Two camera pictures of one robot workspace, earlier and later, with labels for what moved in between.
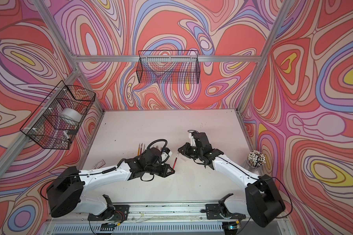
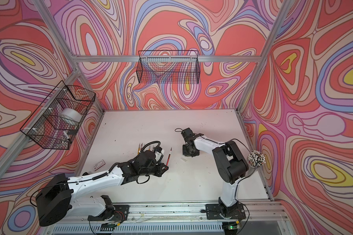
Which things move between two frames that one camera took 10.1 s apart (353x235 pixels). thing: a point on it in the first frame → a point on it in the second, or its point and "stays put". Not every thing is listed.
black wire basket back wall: [171, 66] stays put
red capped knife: [175, 162] → [169, 157]
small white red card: [99, 164] stays put
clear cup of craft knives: [256, 159] stays put
